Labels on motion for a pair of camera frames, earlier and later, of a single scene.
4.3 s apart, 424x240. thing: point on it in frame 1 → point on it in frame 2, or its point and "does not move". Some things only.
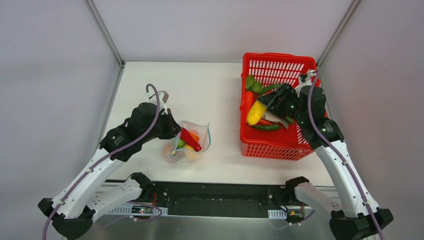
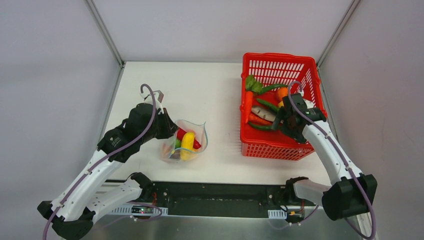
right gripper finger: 271,99 → 281,114
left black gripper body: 171,125 does not move
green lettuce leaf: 252,84 does not move
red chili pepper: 187,138 does not move
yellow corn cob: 256,113 → 187,151
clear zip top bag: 194,140 does not move
